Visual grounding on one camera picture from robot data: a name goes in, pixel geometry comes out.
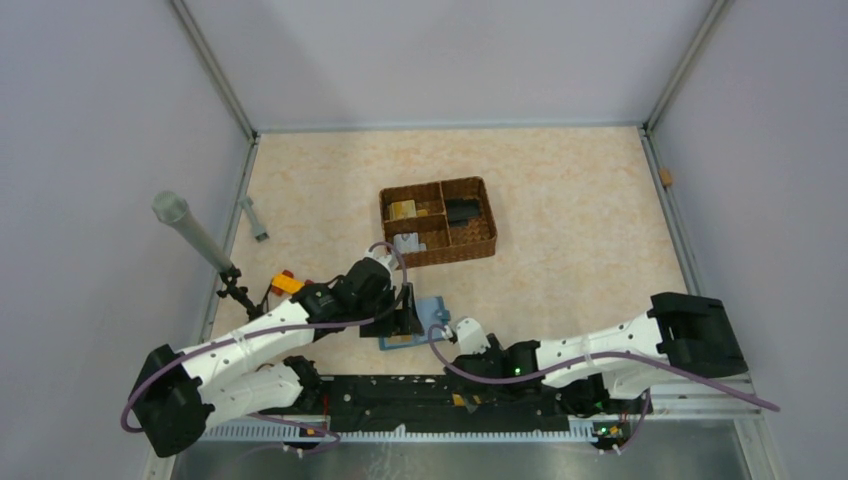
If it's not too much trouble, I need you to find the gold credit card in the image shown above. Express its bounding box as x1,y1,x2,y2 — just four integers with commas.
452,393,482,413

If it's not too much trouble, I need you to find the woven wicker tray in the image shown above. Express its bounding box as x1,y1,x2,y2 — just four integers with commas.
378,176,498,268

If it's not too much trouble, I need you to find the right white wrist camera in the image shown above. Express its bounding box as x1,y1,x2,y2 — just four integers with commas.
442,317,491,355

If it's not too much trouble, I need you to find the blue leather card holder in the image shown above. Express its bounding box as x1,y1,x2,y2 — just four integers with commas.
378,296,451,351

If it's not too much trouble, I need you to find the black tube clamp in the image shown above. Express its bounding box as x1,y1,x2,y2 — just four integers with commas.
216,266,265,321

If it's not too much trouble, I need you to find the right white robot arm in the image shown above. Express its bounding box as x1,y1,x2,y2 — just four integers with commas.
444,292,748,414

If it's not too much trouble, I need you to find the yellow red toy car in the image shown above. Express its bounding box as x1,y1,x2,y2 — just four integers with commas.
270,270,305,296

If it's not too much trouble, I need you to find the black VIP card stack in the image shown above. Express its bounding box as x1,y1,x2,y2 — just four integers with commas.
445,198,482,228

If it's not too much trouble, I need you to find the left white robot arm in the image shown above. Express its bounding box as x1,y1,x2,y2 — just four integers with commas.
120,258,420,458

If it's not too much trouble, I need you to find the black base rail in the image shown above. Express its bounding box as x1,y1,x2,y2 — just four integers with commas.
300,375,602,434

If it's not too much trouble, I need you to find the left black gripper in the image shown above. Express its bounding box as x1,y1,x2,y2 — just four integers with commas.
352,282,423,337

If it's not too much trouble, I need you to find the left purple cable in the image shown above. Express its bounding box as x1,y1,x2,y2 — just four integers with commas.
119,241,411,455

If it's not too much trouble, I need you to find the grey metal tube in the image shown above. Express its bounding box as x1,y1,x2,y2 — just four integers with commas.
151,190,234,273

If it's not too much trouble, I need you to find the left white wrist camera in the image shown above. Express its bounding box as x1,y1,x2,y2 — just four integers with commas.
365,247,403,273

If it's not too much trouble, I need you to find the small tan cork piece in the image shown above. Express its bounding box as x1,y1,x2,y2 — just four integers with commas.
657,167,674,188

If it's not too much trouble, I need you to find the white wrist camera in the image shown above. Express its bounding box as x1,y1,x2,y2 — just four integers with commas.
365,247,403,273
442,317,491,355

